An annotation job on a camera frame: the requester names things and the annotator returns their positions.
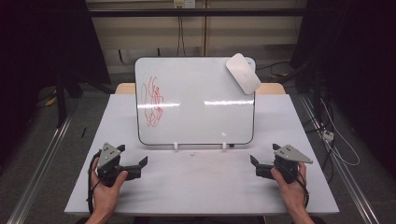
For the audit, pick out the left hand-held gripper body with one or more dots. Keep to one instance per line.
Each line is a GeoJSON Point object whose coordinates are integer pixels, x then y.
{"type": "Point", "coordinates": [109, 155]}

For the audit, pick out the white whiteboard foot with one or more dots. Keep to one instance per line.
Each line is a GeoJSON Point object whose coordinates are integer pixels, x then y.
{"type": "Point", "coordinates": [224, 146]}
{"type": "Point", "coordinates": [176, 146]}

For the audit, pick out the wooden table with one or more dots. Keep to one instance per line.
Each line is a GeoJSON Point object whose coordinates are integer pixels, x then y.
{"type": "Point", "coordinates": [124, 89]}

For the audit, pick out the black metal stand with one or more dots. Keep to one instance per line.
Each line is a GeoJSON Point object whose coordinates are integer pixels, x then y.
{"type": "Point", "coordinates": [61, 102]}

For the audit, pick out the black horizontal bar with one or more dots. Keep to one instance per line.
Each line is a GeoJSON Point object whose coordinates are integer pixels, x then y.
{"type": "Point", "coordinates": [140, 12]}

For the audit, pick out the person's left hand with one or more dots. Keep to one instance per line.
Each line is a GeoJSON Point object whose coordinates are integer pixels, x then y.
{"type": "Point", "coordinates": [104, 199]}

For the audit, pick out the white power strip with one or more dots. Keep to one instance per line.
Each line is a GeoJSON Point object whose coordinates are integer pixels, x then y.
{"type": "Point", "coordinates": [328, 135]}

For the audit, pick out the person's right hand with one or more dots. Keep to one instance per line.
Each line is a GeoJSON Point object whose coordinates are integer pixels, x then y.
{"type": "Point", "coordinates": [294, 196]}

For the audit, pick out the white whiteboard with red scribble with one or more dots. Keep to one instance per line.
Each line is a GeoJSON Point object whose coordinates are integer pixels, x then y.
{"type": "Point", "coordinates": [193, 124]}

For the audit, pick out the black marker pen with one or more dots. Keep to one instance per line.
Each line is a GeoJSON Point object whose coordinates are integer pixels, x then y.
{"type": "Point", "coordinates": [83, 132]}

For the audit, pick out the white wall outlet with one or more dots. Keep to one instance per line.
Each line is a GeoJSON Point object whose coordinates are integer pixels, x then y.
{"type": "Point", "coordinates": [184, 3]}

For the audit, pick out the white whiteboard eraser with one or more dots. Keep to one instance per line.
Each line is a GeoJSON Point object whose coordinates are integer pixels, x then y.
{"type": "Point", "coordinates": [243, 73]}

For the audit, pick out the metal floor rail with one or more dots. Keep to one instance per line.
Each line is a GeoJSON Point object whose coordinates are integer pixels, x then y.
{"type": "Point", "coordinates": [345, 174]}
{"type": "Point", "coordinates": [40, 168]}

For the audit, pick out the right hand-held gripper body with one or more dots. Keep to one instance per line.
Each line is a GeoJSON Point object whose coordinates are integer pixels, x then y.
{"type": "Point", "coordinates": [289, 155]}

